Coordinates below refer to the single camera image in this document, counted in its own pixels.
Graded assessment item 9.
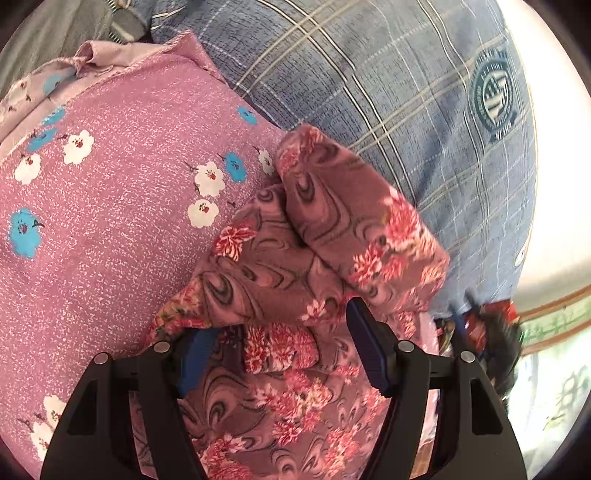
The maroon floral small garment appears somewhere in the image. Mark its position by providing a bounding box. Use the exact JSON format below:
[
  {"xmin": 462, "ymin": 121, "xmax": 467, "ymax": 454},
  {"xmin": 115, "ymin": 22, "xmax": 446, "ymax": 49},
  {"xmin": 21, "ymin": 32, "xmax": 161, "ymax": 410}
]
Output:
[{"xmin": 148, "ymin": 125, "xmax": 449, "ymax": 479}]

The blue plaid blanket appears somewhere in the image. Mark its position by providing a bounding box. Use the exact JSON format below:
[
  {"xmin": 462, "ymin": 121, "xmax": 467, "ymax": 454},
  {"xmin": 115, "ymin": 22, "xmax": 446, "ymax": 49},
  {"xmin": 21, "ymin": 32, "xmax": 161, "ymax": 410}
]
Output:
[{"xmin": 125, "ymin": 0, "xmax": 536, "ymax": 314}]

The pink floral bed sheet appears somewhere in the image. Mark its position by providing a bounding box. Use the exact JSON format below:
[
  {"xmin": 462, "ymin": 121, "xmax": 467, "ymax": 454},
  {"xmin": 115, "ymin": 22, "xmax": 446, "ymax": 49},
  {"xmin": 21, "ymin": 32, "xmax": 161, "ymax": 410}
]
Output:
[{"xmin": 1, "ymin": 33, "xmax": 283, "ymax": 477}]

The grey patterned cloth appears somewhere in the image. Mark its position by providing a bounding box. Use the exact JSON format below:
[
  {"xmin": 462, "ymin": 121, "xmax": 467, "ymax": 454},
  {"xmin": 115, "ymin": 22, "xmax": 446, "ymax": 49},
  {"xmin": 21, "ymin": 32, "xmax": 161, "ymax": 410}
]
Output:
[{"xmin": 1, "ymin": 1, "xmax": 147, "ymax": 95}]

